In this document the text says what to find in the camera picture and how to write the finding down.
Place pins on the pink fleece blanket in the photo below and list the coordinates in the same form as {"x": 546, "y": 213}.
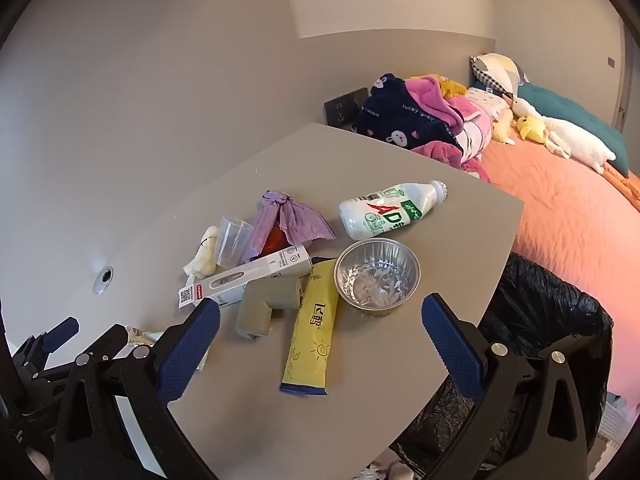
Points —
{"x": 430, "y": 97}

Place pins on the patchwork pillow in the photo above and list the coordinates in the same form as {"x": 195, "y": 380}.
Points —
{"x": 495, "y": 70}

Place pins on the black trash bag bin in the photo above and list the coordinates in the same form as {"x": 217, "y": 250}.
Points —
{"x": 542, "y": 300}

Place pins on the navy rabbit print blanket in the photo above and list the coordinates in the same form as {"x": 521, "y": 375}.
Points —
{"x": 400, "y": 115}

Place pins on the small cream plush toy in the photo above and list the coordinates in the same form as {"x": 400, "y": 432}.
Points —
{"x": 204, "y": 259}

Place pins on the pink printed blanket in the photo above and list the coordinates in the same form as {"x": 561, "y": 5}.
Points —
{"x": 450, "y": 157}

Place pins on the foil bowl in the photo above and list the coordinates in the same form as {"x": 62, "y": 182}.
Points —
{"x": 376, "y": 280}

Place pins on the white printed pillow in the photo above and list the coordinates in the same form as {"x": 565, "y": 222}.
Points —
{"x": 487, "y": 102}

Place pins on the dark wall socket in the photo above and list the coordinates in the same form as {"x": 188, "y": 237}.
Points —
{"x": 343, "y": 107}

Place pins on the white milk bottle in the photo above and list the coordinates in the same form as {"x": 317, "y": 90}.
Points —
{"x": 385, "y": 210}

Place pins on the crumpled white tissue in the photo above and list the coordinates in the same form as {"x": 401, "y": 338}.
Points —
{"x": 395, "y": 471}

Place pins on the yellow cloth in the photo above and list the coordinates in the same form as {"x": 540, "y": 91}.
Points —
{"x": 450, "y": 85}

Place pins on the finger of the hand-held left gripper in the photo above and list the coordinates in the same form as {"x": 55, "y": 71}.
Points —
{"x": 109, "y": 341}
{"x": 61, "y": 332}

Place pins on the yellow duck plush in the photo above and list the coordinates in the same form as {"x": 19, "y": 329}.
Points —
{"x": 531, "y": 129}

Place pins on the orange bedsheet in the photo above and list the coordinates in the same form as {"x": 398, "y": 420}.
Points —
{"x": 560, "y": 220}

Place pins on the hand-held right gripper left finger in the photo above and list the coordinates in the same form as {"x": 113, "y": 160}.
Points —
{"x": 189, "y": 347}

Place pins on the white goose plush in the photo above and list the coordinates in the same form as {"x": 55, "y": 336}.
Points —
{"x": 580, "y": 142}

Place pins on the cream dotted pillow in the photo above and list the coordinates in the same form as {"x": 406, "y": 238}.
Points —
{"x": 502, "y": 130}

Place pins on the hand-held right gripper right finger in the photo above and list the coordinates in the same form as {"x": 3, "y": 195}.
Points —
{"x": 452, "y": 345}

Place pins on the round metal wall grommet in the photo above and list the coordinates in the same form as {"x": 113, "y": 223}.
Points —
{"x": 103, "y": 280}

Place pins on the crumpled paper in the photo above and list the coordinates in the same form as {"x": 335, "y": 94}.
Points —
{"x": 140, "y": 336}

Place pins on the clear plastic cup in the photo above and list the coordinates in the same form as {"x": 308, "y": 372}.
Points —
{"x": 232, "y": 246}

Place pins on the white cardboard box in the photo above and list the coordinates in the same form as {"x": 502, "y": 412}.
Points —
{"x": 250, "y": 272}

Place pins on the yellow snack packet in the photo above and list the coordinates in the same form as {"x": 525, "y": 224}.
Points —
{"x": 310, "y": 332}

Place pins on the teal cushion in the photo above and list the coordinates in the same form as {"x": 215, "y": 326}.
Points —
{"x": 585, "y": 115}

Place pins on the grey foam corner piece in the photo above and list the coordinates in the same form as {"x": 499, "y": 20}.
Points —
{"x": 261, "y": 305}

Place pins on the purple plastic bag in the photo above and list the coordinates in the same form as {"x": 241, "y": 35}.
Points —
{"x": 292, "y": 220}

